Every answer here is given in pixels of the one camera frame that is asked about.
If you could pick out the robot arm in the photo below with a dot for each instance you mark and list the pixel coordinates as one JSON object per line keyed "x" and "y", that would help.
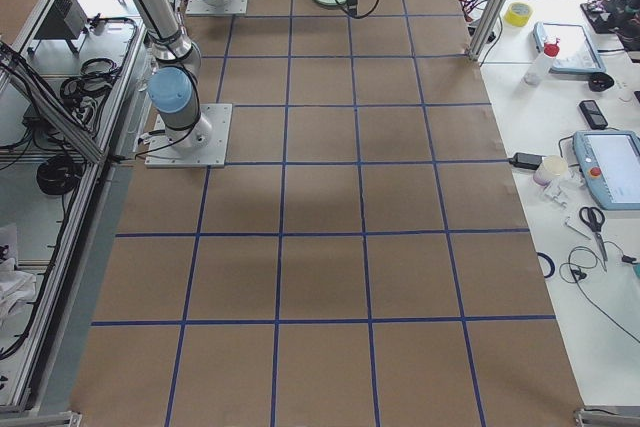
{"x": 173, "y": 88}

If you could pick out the yellow tape roll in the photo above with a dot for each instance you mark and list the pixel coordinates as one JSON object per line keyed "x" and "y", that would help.
{"x": 518, "y": 14}

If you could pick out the clear bottle red cap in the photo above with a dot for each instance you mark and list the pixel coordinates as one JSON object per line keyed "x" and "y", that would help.
{"x": 541, "y": 66}

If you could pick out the far teach pendant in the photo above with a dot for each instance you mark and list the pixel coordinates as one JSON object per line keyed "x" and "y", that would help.
{"x": 577, "y": 52}

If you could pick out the teach pendant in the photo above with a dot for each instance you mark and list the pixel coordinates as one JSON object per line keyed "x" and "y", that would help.
{"x": 577, "y": 52}
{"x": 609, "y": 162}

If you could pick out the near teach pendant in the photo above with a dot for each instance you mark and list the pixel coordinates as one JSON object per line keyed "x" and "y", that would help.
{"x": 609, "y": 162}

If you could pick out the black scissors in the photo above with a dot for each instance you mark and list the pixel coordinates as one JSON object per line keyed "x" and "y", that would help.
{"x": 594, "y": 219}

